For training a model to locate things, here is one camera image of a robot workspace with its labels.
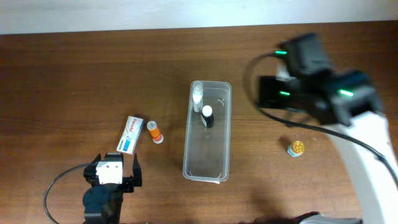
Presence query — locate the orange effervescent tablet tube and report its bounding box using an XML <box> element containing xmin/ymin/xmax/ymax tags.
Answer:
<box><xmin>147</xmin><ymin>121</ymin><xmax>164</xmax><ymax>144</ymax></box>

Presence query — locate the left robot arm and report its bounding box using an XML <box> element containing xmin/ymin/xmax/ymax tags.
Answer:
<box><xmin>82</xmin><ymin>152</ymin><xmax>142</xmax><ymax>223</ymax></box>

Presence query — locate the dark bottle with white cap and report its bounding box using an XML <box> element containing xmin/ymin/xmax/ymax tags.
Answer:
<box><xmin>201</xmin><ymin>105</ymin><xmax>214</xmax><ymax>128</ymax></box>

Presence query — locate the clear plastic container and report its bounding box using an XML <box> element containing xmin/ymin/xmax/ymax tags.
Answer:
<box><xmin>183</xmin><ymin>80</ymin><xmax>232</xmax><ymax>184</ymax></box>

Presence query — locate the white Panadol box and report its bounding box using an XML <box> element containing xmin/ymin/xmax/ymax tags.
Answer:
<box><xmin>116</xmin><ymin>116</ymin><xmax>144</xmax><ymax>154</ymax></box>

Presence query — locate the frosted white plastic bottle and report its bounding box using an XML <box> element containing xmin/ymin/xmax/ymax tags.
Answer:
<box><xmin>192</xmin><ymin>82</ymin><xmax>203</xmax><ymax>113</ymax></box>

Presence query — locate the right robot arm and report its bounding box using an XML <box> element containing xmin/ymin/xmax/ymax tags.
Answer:
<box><xmin>256</xmin><ymin>33</ymin><xmax>397</xmax><ymax>223</ymax></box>

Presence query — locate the small jar with gold lid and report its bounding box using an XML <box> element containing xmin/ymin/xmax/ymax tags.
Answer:
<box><xmin>287</xmin><ymin>141</ymin><xmax>305</xmax><ymax>157</ymax></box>

